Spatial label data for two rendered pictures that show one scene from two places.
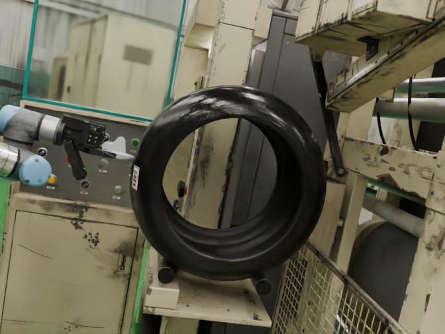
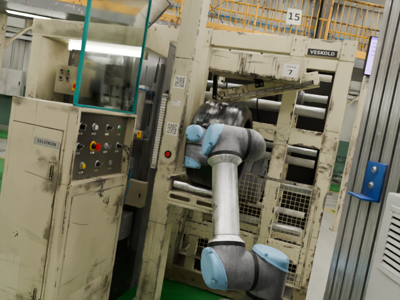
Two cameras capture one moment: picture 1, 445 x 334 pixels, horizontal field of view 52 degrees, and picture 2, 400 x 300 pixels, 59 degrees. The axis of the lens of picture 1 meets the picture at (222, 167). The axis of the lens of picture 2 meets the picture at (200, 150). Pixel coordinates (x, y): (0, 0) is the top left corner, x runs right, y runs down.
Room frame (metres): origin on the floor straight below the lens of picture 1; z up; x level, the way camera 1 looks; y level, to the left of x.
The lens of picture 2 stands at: (0.46, 1.97, 1.31)
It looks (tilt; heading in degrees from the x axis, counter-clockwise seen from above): 5 degrees down; 297
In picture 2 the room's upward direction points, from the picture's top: 10 degrees clockwise
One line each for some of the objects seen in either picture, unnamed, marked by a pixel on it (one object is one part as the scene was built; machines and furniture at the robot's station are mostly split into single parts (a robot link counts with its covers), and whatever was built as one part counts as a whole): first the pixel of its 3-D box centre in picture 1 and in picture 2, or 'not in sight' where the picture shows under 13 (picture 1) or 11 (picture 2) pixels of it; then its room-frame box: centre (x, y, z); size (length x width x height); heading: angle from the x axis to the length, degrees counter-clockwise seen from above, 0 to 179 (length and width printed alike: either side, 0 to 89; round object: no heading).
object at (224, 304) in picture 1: (202, 290); (203, 202); (1.40, -0.01, 0.80); 0.37 x 0.36 x 0.02; 99
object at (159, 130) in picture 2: not in sight; (161, 131); (1.73, 0.09, 1.19); 0.05 x 0.04 x 0.48; 99
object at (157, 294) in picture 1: (161, 274); (197, 200); (1.38, 0.13, 0.83); 0.36 x 0.09 x 0.06; 9
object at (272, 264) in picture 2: not in sight; (266, 269); (0.72, 0.90, 0.88); 0.13 x 0.12 x 0.14; 44
